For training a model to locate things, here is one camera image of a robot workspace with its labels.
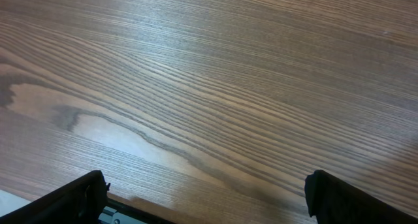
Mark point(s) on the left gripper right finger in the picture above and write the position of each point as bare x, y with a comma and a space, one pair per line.
332, 201

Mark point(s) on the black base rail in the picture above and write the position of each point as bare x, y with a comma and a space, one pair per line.
119, 213

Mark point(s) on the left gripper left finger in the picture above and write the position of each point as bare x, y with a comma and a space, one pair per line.
80, 201

